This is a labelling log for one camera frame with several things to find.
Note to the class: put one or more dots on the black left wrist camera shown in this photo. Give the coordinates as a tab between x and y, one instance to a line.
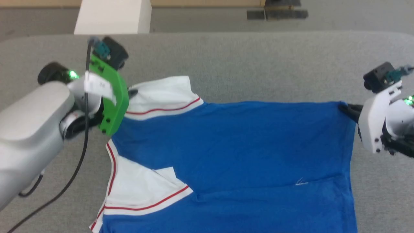
114	53

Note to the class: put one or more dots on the wood framed grid screen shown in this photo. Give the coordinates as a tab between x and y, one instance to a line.
194	2

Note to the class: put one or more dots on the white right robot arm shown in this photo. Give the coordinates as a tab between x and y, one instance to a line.
401	126

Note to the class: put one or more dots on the blue and white shirt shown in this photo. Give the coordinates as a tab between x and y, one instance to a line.
242	155

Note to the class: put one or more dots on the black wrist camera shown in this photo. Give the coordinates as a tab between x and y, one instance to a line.
114	53
380	77

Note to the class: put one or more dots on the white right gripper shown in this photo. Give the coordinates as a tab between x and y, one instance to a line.
372	123

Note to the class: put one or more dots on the black floor strip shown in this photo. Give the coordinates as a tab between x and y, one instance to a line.
278	14

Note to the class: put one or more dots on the white box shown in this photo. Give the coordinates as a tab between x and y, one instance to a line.
113	16

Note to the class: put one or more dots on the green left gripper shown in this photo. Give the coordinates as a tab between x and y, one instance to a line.
114	103

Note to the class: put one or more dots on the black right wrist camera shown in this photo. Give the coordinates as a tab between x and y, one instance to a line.
380	77

